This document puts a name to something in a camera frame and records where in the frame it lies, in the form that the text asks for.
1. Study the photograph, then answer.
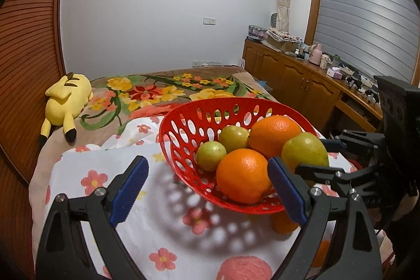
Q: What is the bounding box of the yellow plush toy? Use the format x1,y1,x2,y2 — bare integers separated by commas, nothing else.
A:
38,72,93,146

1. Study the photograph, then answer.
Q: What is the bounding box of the brown louvered wardrobe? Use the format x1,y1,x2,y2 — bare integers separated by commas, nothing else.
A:
0,0,73,280

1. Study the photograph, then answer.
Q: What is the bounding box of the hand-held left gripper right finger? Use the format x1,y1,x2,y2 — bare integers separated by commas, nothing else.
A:
267,156,383,280

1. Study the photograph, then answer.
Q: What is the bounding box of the round large orange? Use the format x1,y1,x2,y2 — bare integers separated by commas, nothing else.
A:
216,149,273,204

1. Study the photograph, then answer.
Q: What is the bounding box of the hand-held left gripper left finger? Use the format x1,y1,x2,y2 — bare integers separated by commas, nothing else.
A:
35,155,150,280

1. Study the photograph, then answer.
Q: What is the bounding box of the pink kettle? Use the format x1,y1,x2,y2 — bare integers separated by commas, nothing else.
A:
309,43,323,65

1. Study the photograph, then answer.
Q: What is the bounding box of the white flower-print sheet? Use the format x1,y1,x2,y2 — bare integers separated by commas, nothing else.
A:
29,116,394,280

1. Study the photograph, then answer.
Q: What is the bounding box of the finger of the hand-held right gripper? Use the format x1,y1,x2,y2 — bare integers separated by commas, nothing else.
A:
320,129,385,153
295,163,379,199

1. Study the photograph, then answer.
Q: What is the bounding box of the large yellow-green lemon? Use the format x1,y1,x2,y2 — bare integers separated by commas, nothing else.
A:
281,132,329,170

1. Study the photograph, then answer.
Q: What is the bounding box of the small green citrus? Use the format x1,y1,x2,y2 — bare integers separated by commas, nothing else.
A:
218,125,250,153
196,141,228,172

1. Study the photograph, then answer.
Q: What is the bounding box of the small black device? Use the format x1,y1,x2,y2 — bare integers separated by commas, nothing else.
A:
346,72,362,89
364,85,380,102

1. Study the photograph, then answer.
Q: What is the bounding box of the small tangerine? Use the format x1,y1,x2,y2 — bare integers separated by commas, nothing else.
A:
272,211,300,235
312,239,331,267

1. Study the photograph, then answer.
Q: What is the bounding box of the oblong large orange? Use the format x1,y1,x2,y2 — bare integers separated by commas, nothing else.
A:
248,115,303,159

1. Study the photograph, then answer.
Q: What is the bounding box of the window with grey blind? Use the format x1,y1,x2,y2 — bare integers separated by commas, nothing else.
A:
305,0,420,85

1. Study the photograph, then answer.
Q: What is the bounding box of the wooden side cabinet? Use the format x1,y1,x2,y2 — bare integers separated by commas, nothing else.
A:
242,39,384,137

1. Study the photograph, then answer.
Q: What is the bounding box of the floral brown blanket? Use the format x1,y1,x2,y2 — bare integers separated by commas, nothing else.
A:
33,65,274,169

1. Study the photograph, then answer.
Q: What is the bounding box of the stack of storage boxes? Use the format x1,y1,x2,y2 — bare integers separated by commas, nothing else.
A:
247,25,268,41

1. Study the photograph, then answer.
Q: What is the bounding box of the red perforated plastic basket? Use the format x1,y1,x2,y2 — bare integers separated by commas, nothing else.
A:
158,97,324,215

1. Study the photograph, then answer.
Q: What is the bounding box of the cardboard box with cloth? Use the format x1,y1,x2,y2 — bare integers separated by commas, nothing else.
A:
265,27,301,53

